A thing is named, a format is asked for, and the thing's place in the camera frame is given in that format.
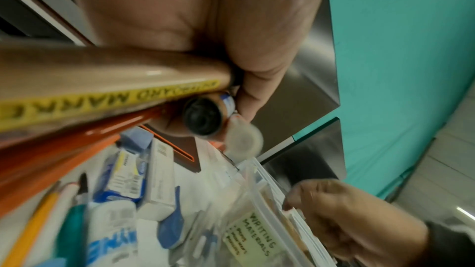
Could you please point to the black monitor base red stripe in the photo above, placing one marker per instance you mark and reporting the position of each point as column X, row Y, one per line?
column 178, row 148

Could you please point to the clear plastic storage box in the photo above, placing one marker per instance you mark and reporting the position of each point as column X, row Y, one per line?
column 259, row 222

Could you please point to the pile of pens and markers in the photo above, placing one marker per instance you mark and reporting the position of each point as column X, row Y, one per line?
column 61, row 201

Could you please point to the green cloth backdrop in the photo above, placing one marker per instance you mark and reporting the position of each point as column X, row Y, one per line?
column 389, row 54

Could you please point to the white glue bottle orange cap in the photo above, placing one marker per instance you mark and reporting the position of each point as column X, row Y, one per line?
column 111, row 230

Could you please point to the white round ended marker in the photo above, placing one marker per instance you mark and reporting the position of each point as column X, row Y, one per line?
column 243, row 139

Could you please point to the black right wristband with markers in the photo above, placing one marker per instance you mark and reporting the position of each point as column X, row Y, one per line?
column 452, row 245

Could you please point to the beige marker yellow band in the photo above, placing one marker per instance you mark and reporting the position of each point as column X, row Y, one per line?
column 92, row 78

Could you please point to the person's right hand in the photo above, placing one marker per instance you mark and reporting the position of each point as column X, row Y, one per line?
column 352, row 219

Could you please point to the person's left hand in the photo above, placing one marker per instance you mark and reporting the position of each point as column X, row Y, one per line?
column 185, row 10

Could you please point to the blue staples box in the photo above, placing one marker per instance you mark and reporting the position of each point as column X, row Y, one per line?
column 122, row 175

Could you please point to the red pen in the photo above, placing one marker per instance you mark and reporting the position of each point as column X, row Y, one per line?
column 92, row 131

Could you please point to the black ended marker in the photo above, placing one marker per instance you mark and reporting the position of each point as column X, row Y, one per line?
column 202, row 116

